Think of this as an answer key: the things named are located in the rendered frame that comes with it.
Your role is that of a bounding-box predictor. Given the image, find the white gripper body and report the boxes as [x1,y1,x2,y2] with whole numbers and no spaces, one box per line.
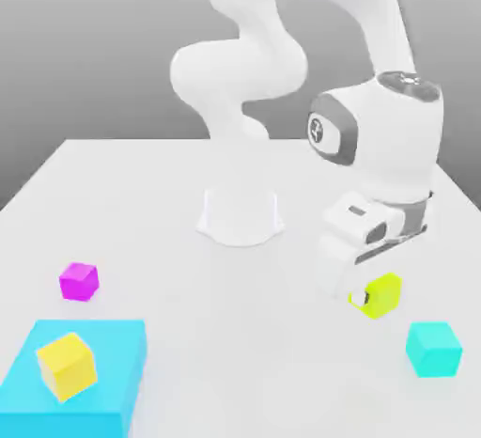
[314,226,428,302]

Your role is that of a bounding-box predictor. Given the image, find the small cyan cube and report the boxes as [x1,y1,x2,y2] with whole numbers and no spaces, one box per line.
[405,321,464,379]

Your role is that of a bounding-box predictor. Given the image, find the large blue box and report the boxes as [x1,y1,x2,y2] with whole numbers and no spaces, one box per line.
[0,318,147,438]

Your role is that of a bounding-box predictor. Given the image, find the small yellow cube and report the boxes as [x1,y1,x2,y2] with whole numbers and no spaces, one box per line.
[36,332,99,403]

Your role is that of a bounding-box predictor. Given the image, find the small magenta cube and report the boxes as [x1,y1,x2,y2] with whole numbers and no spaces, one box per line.
[58,261,101,303]

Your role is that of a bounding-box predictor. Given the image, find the small lime cube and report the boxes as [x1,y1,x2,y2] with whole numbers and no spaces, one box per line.
[348,272,403,321]

